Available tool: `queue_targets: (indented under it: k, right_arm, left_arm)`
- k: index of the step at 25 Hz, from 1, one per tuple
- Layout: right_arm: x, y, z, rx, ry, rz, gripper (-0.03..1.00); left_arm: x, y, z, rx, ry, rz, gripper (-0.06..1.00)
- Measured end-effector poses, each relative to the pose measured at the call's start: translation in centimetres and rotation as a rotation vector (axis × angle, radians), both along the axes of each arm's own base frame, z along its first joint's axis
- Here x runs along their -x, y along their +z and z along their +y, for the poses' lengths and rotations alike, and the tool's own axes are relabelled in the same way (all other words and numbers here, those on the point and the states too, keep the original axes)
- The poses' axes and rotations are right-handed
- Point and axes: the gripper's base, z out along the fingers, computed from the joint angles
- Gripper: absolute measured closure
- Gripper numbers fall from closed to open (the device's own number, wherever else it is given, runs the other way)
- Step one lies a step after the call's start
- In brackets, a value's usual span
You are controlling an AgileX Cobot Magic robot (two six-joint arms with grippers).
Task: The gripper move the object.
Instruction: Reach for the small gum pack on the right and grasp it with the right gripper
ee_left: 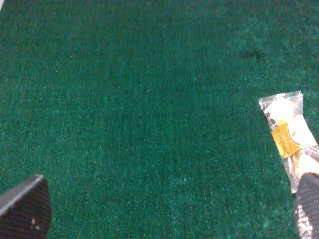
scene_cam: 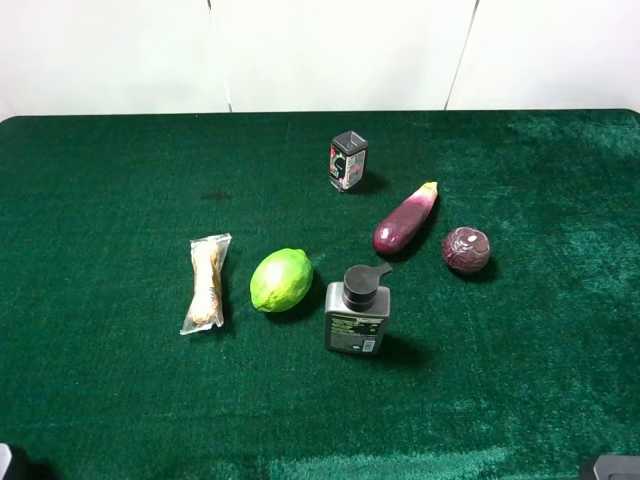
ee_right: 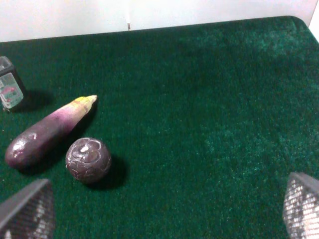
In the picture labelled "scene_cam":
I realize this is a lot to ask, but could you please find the black chewing gum box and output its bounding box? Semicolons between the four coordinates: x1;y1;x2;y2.
329;130;369;192

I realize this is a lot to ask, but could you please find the green toy lime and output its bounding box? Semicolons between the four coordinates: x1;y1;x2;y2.
249;248;313;313

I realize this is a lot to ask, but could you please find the grey pump bottle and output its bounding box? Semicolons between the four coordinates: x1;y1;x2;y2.
324;263;392;355

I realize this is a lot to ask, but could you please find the purple toy eggplant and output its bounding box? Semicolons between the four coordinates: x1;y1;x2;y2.
372;181;438;255

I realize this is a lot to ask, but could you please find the clear wrapped snack packet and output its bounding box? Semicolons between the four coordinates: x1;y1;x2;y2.
180;233;232;335

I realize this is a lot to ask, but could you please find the purple toy cabbage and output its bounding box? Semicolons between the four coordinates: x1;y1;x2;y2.
441;226;491;274

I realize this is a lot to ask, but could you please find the grey robot part right corner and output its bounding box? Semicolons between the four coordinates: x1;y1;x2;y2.
579;455;640;480

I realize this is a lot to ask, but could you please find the dark robot part left corner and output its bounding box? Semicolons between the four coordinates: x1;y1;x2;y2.
0;443;29;480

